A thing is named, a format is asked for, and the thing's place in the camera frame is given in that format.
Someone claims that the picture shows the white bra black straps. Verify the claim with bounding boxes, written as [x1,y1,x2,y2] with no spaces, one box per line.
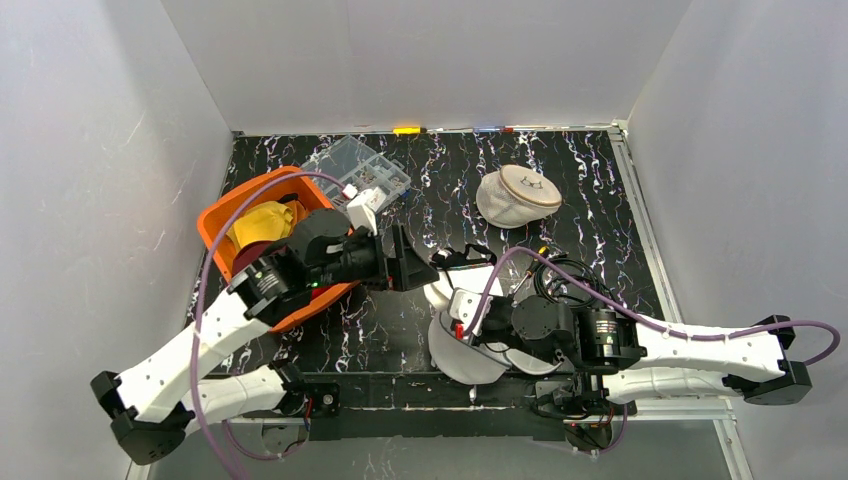
[423,243,506,326]

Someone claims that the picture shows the white mesh bag blue trim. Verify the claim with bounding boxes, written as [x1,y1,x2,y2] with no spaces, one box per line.
[428,312,562,386]

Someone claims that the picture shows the maroon bra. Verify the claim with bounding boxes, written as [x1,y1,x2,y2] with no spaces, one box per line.
[231,241,273,277]

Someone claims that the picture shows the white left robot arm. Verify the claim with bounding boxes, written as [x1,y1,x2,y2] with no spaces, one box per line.
[90,209,438,465]

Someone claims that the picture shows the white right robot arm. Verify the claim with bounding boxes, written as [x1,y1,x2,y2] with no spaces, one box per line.
[480,295,812,406]

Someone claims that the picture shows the white mesh bag beige trim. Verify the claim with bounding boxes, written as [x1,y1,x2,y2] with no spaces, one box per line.
[475,165,563,229]

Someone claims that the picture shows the black yellow screwdriver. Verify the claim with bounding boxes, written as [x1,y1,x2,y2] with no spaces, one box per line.
[510,246,550,294]

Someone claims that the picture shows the yellow cloth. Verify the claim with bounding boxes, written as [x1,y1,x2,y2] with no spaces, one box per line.
[227,200,307,251]

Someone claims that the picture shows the orange plastic basin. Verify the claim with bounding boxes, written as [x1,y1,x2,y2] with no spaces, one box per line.
[196,166,357,333]

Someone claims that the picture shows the clear plastic screw box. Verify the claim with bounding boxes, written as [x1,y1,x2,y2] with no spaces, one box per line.
[300,135,411,213]

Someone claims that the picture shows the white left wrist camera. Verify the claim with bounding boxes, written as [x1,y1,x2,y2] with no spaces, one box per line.
[345,187,387,235]

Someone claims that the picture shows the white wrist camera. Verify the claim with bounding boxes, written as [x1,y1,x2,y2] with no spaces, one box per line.
[447,288,492,335]
[345,187,387,235]

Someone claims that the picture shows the black coiled cable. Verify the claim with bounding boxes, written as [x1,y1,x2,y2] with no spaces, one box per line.
[533,254,607,313]

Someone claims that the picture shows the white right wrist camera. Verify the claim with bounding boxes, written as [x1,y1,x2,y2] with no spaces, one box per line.
[447,288,492,335]

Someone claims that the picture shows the yellow marker on wall edge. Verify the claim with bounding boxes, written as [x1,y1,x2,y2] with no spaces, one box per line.
[392,126,426,135]

